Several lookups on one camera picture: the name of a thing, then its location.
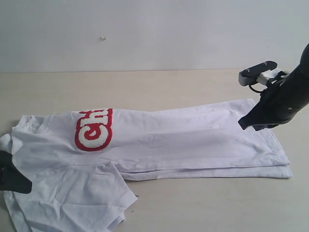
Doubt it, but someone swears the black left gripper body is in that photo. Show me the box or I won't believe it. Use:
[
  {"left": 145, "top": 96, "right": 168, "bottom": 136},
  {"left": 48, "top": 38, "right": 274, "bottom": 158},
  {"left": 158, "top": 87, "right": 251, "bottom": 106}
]
[{"left": 0, "top": 150, "right": 14, "bottom": 191}]

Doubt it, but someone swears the white t-shirt red lettering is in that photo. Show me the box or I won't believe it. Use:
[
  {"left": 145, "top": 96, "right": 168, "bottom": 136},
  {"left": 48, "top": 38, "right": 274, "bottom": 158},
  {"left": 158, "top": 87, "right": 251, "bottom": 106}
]
[{"left": 0, "top": 99, "right": 292, "bottom": 232}]

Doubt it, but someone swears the black right camera cable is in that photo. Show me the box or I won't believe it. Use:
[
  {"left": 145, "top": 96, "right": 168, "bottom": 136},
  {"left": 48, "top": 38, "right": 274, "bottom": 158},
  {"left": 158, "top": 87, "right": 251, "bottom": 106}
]
[{"left": 248, "top": 82, "right": 266, "bottom": 94}]

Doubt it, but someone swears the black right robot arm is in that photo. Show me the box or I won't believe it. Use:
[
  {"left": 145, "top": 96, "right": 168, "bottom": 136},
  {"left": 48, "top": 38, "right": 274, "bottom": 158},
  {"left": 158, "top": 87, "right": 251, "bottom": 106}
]
[{"left": 239, "top": 46, "right": 309, "bottom": 131}]

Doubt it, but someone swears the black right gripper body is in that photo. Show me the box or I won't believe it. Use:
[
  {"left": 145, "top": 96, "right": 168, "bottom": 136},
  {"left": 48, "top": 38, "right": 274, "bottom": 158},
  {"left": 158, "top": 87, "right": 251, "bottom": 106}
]
[{"left": 258, "top": 80, "right": 302, "bottom": 124}]

